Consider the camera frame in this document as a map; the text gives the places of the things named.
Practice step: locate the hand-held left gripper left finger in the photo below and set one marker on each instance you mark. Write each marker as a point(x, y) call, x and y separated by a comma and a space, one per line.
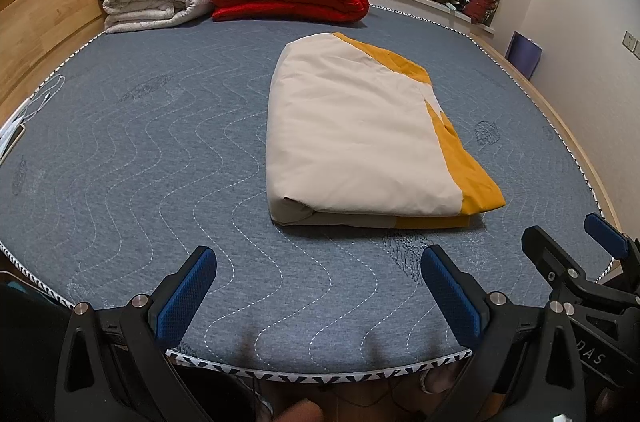
point(182, 302)

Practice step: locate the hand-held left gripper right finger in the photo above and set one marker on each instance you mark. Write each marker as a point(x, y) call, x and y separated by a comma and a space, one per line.
point(452, 302)

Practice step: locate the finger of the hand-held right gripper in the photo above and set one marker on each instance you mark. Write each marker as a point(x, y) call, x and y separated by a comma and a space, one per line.
point(552, 264)
point(605, 233)

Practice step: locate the beige and yellow hooded jacket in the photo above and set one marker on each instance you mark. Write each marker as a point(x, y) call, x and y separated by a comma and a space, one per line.
point(350, 127)

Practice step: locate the blue-grey table mat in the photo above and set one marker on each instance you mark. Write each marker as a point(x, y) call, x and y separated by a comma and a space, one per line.
point(150, 152)

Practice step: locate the purple box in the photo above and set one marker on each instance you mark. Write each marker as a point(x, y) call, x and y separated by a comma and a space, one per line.
point(524, 55)

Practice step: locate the white smartphone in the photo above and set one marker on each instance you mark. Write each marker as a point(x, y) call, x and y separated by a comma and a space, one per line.
point(10, 137)

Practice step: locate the wall socket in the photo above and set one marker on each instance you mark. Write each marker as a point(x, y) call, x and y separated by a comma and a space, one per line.
point(632, 45)

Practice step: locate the wooden bed frame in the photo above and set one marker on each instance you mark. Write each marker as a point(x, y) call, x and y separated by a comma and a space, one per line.
point(60, 2)

